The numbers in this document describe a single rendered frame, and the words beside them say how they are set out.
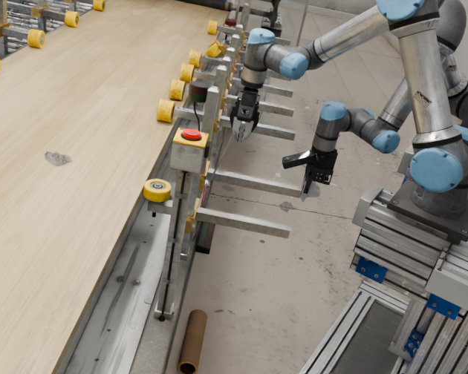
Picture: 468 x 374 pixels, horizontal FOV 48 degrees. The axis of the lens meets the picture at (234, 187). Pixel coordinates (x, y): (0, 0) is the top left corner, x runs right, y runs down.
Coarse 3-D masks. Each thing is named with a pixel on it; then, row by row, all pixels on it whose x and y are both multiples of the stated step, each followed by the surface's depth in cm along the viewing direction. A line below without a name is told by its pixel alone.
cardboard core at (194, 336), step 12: (192, 312) 231; (204, 312) 232; (192, 324) 223; (204, 324) 227; (192, 336) 217; (192, 348) 211; (180, 360) 208; (192, 360) 206; (180, 372) 208; (192, 372) 209
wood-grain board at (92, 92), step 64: (128, 0) 370; (64, 64) 232; (128, 64) 249; (0, 128) 169; (64, 128) 177; (128, 128) 187; (0, 192) 138; (64, 192) 144; (128, 192) 150; (0, 256) 117; (64, 256) 121; (0, 320) 101; (64, 320) 104
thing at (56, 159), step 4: (48, 152) 159; (56, 152) 158; (48, 156) 157; (52, 156) 159; (56, 156) 158; (60, 156) 159; (64, 156) 159; (68, 156) 159; (52, 160) 156; (56, 160) 156; (60, 160) 156; (64, 160) 158; (68, 160) 158; (56, 164) 155; (60, 164) 156; (64, 164) 156
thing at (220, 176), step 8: (208, 176) 179; (216, 176) 178; (224, 176) 178; (232, 176) 178; (240, 176) 179; (248, 176) 181; (232, 184) 179; (240, 184) 179; (248, 184) 179; (256, 184) 179; (264, 184) 178; (272, 184) 179; (280, 184) 180; (288, 184) 181; (272, 192) 180; (280, 192) 179; (288, 192) 179; (296, 192) 179
